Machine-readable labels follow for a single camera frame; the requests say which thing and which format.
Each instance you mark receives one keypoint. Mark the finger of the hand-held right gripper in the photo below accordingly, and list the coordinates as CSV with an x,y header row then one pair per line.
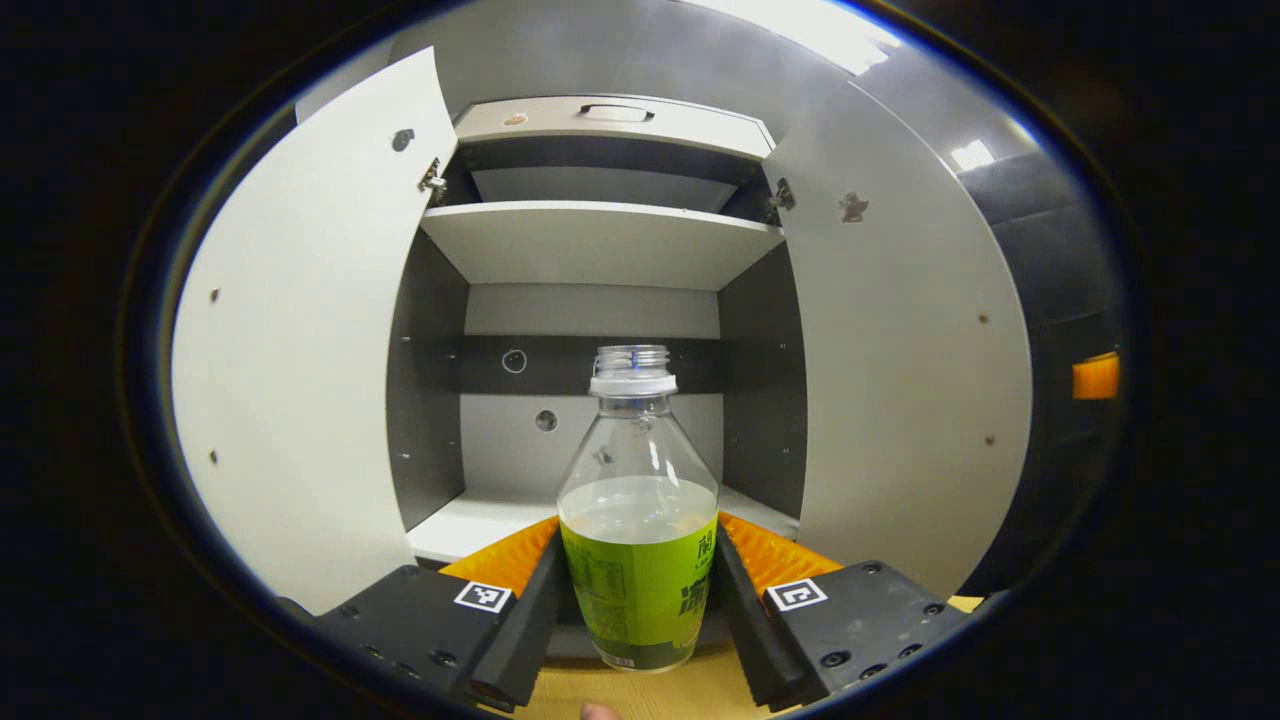
x,y
1095,377

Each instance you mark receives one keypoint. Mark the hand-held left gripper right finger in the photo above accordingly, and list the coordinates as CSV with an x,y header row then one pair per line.
x,y
760,640

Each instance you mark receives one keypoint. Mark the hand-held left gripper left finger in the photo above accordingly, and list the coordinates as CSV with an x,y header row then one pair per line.
x,y
520,640

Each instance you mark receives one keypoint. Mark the green label plastic bottle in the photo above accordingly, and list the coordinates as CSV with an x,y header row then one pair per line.
x,y
640,590

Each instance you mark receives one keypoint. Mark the white cabinet door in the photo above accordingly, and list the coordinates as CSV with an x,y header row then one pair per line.
x,y
300,350
900,400

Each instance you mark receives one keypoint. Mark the white and grey cabinet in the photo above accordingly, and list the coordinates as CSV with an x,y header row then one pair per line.
x,y
590,310

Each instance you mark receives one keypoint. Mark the metal door hinge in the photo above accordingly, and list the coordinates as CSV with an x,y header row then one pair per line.
x,y
433,182
782,195

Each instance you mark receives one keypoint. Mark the white cabinet shelf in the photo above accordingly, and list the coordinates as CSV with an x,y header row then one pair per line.
x,y
600,245

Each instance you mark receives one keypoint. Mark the white cabinet drawer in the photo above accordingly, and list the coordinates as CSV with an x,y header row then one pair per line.
x,y
700,128

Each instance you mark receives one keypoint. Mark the black backdrop cloth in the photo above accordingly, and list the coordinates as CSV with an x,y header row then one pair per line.
x,y
1060,280

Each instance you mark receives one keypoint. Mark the small ceiling light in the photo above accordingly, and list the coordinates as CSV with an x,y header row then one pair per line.
x,y
973,155

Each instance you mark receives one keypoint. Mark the long ceiling light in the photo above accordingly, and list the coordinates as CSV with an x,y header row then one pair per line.
x,y
820,35

